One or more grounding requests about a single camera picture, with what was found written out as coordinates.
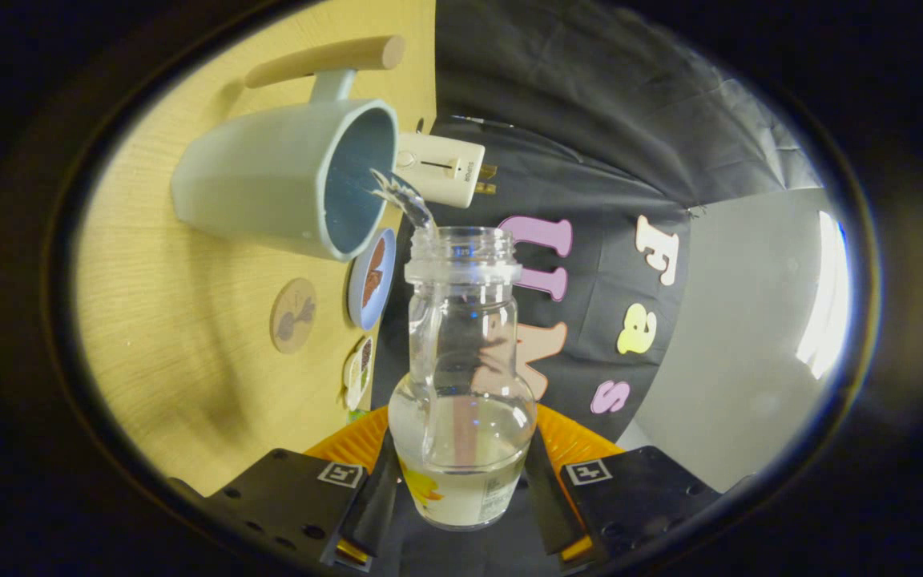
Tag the black backdrop cloth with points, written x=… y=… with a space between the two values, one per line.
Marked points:
x=590 y=136

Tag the white power adapter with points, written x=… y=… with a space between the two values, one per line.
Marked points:
x=439 y=164

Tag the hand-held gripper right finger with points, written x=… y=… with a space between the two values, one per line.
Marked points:
x=551 y=501

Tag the clear glass juice bottle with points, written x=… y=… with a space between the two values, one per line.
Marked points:
x=461 y=449

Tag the round blue coaster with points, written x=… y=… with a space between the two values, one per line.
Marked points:
x=365 y=300

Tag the round cork coaster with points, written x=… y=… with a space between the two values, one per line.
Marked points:
x=293 y=315

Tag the round white coaster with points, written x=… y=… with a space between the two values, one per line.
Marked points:
x=356 y=375

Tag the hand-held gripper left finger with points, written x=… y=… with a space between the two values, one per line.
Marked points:
x=373 y=501

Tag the wooden table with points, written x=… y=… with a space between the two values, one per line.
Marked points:
x=157 y=344

